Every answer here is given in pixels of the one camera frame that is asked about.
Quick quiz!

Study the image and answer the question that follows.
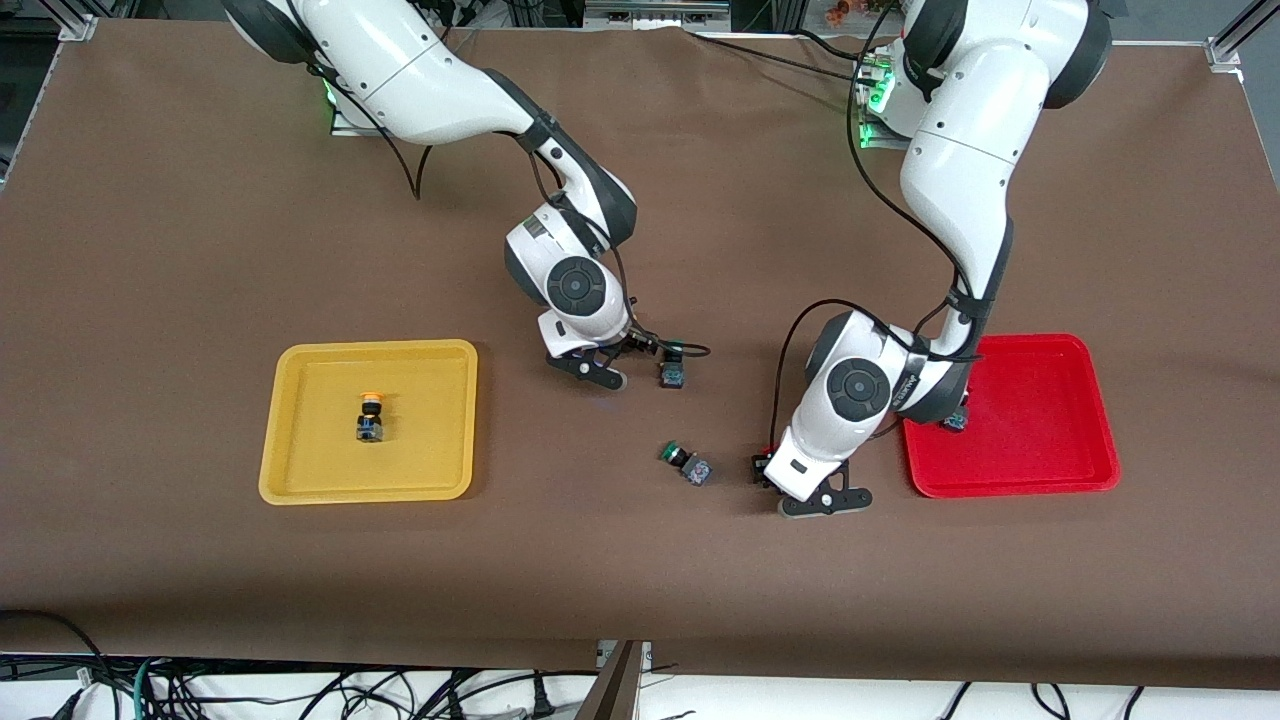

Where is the brown table cover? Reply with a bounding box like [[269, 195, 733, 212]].
[[0, 20, 1280, 691]]

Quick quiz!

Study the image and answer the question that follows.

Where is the yellow plastic tray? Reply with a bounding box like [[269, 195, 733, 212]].
[[258, 339, 479, 506]]

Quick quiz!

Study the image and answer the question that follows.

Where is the red plastic tray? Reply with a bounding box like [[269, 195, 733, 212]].
[[902, 333, 1122, 499]]

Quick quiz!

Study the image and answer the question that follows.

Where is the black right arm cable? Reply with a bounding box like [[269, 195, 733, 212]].
[[300, 55, 713, 361]]

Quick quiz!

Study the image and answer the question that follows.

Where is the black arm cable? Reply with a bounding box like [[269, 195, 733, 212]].
[[300, 55, 713, 361], [768, 0, 991, 461]]

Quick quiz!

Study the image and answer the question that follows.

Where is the grey metal post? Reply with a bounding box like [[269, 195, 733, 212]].
[[574, 640, 647, 720]]

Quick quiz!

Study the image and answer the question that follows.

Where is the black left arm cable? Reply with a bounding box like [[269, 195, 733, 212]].
[[768, 0, 991, 461]]

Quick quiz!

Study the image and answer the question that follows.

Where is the black base cable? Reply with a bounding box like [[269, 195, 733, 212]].
[[685, 28, 881, 83]]

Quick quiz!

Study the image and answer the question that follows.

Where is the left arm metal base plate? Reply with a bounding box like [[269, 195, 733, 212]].
[[855, 48, 916, 151]]

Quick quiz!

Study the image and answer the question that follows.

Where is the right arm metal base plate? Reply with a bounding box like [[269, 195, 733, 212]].
[[328, 80, 386, 137]]

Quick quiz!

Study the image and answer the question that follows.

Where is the teal floor cable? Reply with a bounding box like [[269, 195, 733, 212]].
[[132, 655, 163, 720]]

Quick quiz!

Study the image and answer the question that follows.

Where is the black floor cable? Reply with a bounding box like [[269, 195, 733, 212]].
[[0, 609, 109, 720]]

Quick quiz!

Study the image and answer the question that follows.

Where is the aluminium frame bracket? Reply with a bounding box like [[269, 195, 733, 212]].
[[38, 0, 98, 43], [1204, 0, 1280, 73]]

